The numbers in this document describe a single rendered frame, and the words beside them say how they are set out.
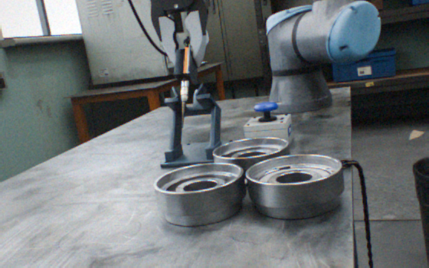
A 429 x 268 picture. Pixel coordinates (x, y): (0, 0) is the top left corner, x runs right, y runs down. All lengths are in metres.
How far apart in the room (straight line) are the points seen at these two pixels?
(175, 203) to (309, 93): 0.62
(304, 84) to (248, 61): 3.37
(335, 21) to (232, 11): 3.52
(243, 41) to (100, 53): 1.80
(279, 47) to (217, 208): 0.62
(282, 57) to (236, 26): 3.38
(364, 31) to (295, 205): 0.56
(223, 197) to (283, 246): 0.09
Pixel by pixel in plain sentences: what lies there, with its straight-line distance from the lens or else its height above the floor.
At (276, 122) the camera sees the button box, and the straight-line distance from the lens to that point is 0.73.
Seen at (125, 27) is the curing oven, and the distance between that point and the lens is 2.91.
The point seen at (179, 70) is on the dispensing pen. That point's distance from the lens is 0.73.
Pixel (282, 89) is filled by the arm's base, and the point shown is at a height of 0.85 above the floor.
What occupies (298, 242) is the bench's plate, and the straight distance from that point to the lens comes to 0.43.
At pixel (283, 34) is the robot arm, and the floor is 0.98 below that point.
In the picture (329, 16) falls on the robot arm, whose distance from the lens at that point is 0.94.
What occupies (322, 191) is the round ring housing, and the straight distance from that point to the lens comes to 0.47.
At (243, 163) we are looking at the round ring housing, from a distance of 0.57.
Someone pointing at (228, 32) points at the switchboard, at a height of 1.03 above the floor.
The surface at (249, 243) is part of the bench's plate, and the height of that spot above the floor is 0.80.
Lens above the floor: 0.99
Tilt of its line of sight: 11 degrees down
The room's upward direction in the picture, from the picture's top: 9 degrees counter-clockwise
